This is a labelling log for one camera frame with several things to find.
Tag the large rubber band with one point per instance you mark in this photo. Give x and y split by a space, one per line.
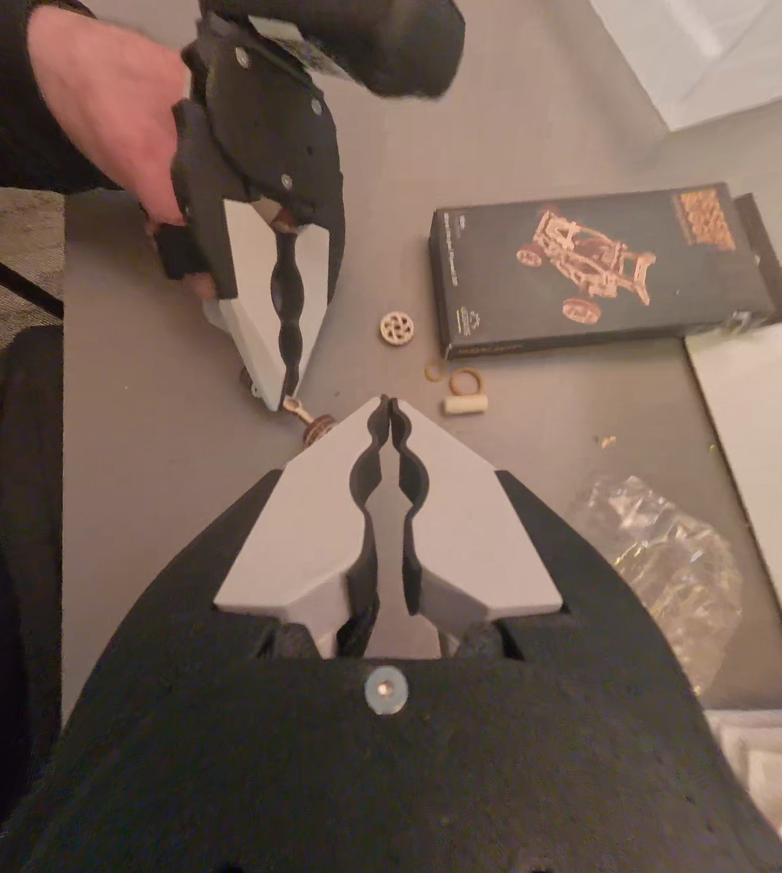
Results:
452 382

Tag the small rubber band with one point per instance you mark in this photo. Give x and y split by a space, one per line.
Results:
428 370

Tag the black metal table leg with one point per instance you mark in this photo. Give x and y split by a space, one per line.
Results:
9 276

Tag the wooden wheel axle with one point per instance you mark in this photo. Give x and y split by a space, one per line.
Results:
319 428

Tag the instruction booklet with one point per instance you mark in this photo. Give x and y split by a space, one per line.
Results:
773 784

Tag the white wax cylinder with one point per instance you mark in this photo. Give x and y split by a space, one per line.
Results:
464 404

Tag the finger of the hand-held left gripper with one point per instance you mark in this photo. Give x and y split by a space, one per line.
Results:
314 286
251 286

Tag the black model box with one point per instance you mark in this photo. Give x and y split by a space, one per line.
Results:
500 307

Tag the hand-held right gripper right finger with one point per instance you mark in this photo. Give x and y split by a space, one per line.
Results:
486 545

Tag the person's left hand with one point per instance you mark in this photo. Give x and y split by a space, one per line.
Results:
111 102

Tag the clear plastic organiser box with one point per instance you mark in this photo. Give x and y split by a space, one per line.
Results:
705 54

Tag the pale wooden wheel disc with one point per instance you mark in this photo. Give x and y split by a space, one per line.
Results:
396 329

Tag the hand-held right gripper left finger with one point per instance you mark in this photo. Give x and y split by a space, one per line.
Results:
289 545

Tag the clear plastic bag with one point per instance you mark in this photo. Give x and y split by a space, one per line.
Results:
657 566

